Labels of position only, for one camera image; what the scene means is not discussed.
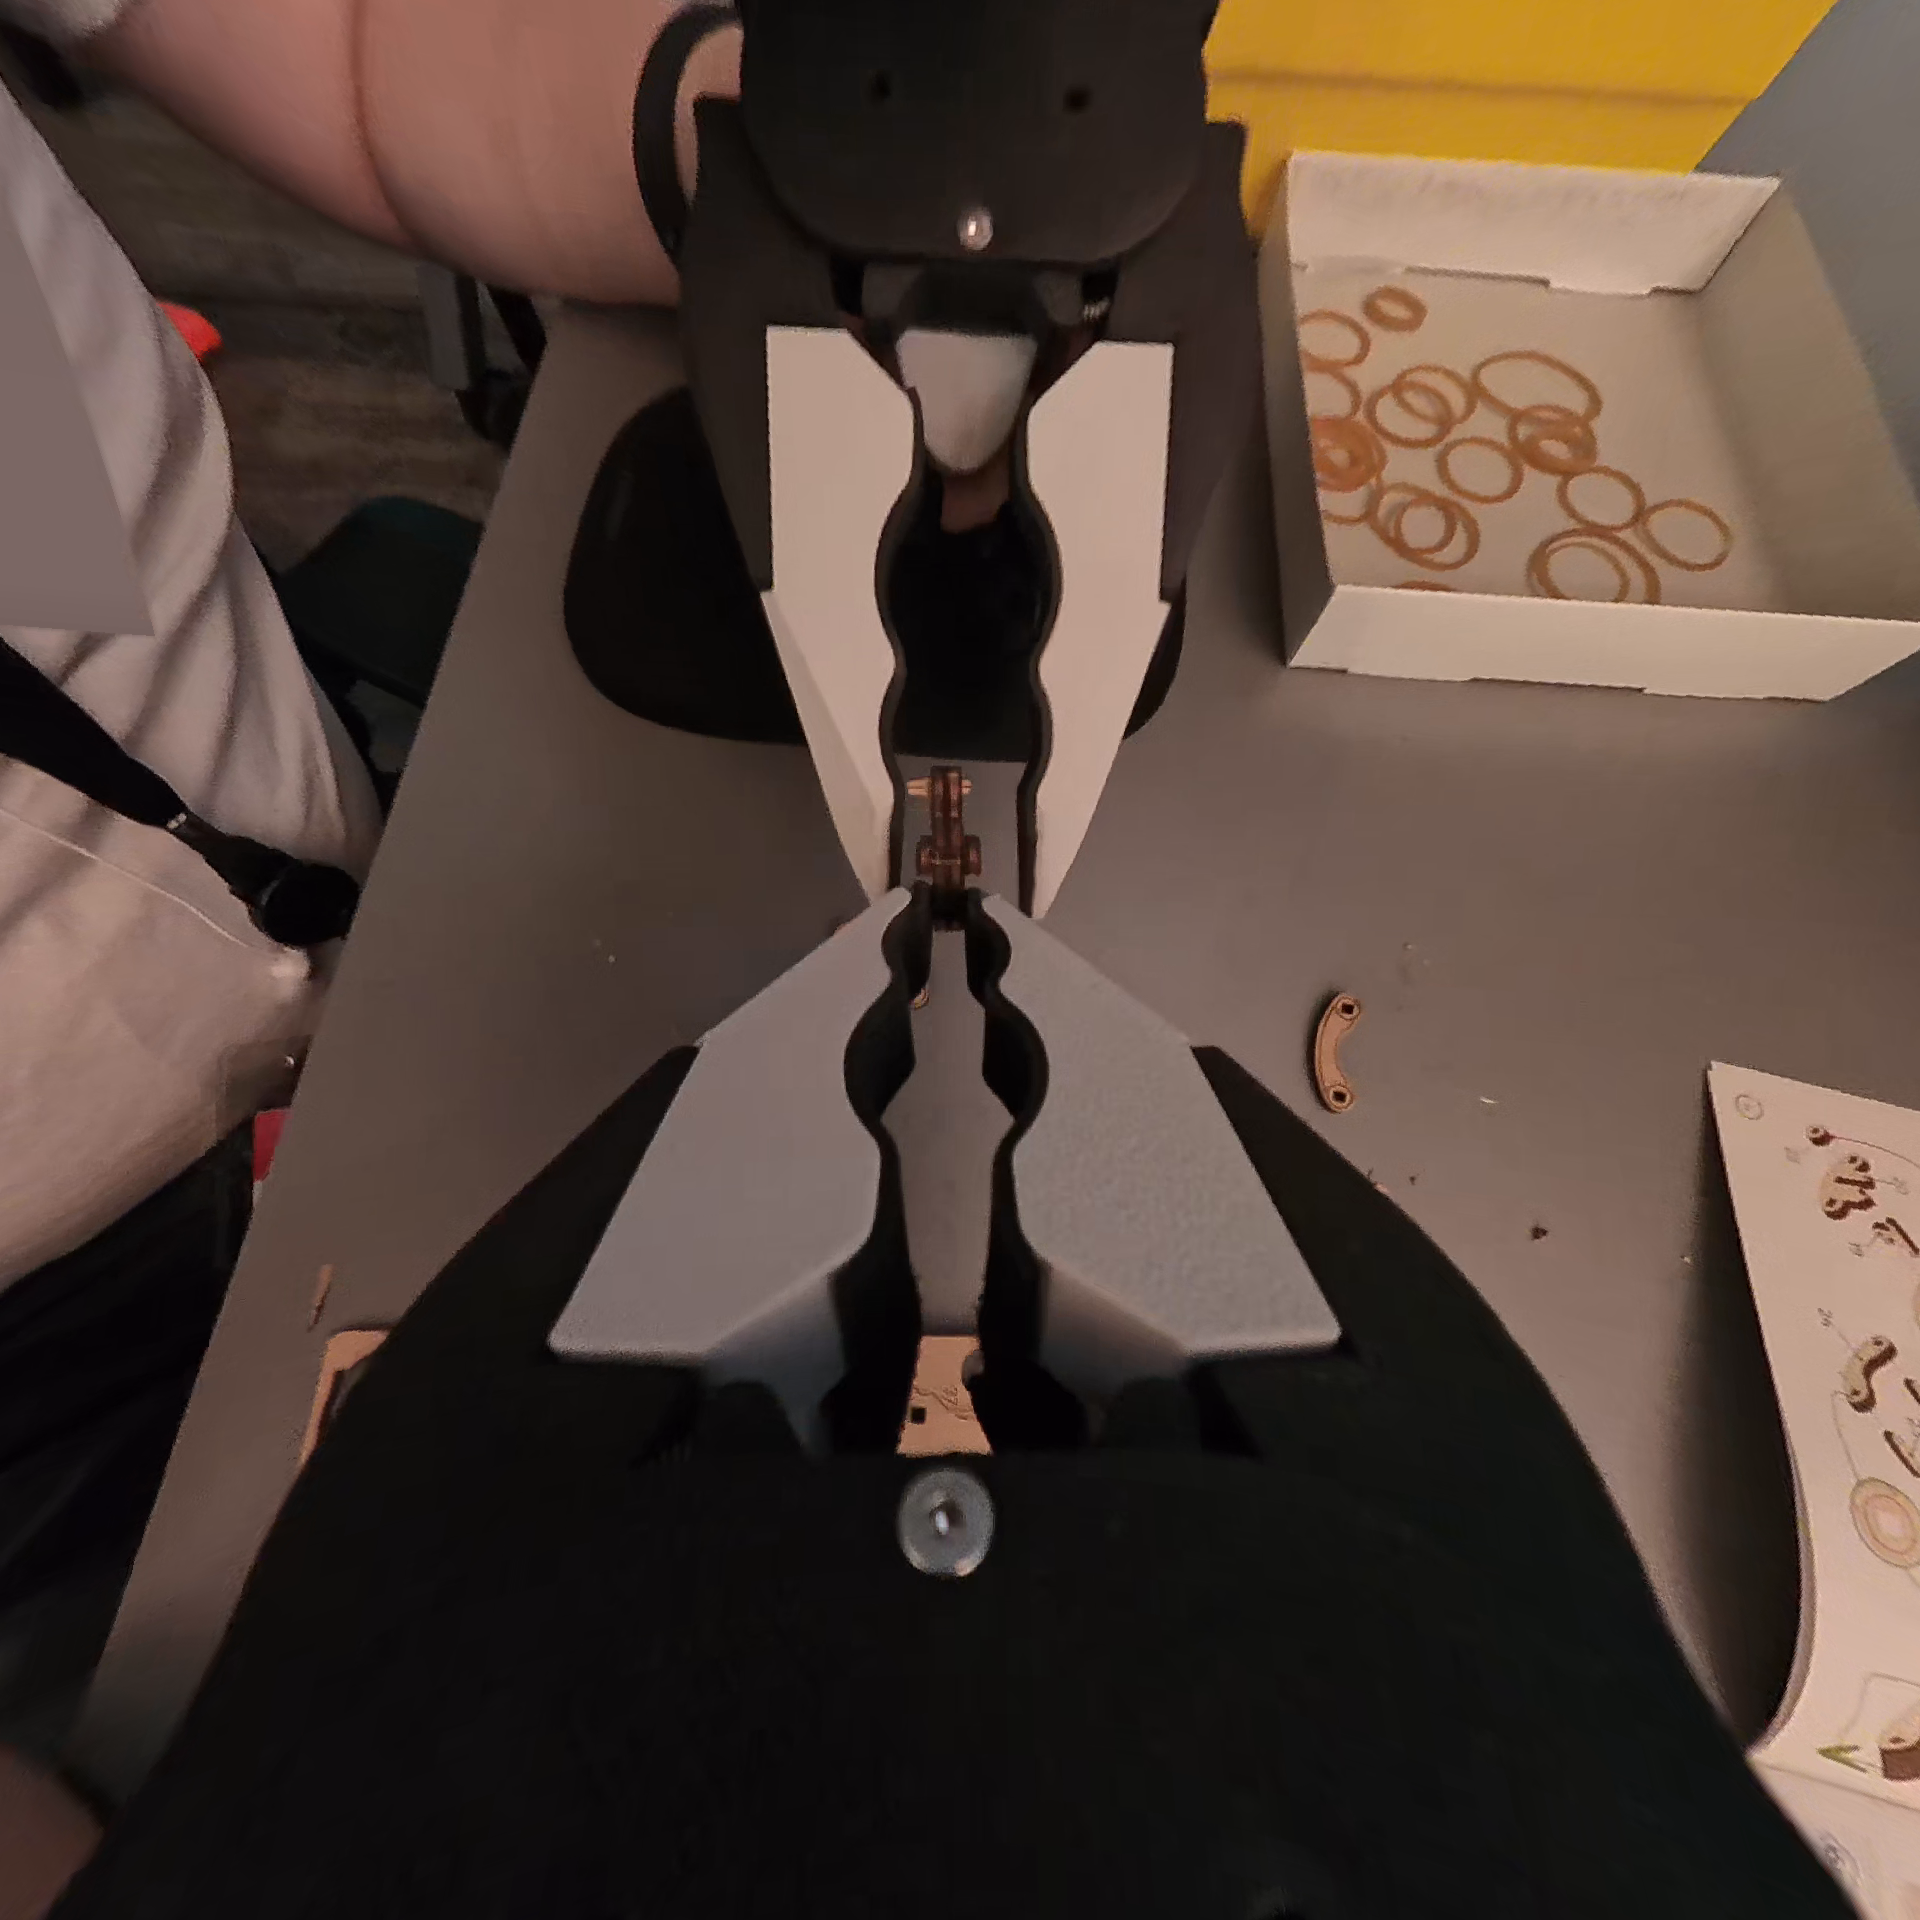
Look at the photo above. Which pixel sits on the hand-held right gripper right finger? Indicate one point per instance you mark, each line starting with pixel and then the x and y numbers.
pixel 1155 1201

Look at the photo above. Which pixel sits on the white cardboard box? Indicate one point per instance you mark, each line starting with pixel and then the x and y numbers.
pixel 1499 644

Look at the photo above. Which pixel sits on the white instruction booklet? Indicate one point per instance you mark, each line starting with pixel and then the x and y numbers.
pixel 1846 1320

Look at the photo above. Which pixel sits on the person's right forearm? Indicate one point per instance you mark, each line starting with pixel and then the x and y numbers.
pixel 36 1846

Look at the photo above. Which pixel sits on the person's left hand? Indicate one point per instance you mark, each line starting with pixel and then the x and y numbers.
pixel 524 136

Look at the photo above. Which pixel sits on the small wooden model assembly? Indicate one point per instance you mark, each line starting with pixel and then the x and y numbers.
pixel 945 857

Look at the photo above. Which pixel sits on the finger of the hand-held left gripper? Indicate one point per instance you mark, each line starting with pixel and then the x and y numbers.
pixel 818 495
pixel 1118 495

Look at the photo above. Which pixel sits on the wooden laser-cut parts sheet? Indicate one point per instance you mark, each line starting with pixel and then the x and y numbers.
pixel 347 1387

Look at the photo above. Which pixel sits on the pile of tan rubber bands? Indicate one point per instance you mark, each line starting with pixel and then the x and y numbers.
pixel 1343 450

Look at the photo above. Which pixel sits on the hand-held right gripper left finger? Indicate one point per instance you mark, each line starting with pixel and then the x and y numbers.
pixel 735 1201

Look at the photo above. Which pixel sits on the curved wooden model piece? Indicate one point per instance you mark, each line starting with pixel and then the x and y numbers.
pixel 1329 1050

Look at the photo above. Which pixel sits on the yellow panel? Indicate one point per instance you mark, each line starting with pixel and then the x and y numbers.
pixel 1471 76

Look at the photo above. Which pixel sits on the person's dark trousers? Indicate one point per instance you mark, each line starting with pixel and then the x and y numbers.
pixel 90 1500

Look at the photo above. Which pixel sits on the person's left forearm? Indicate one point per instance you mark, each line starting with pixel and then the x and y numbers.
pixel 241 89

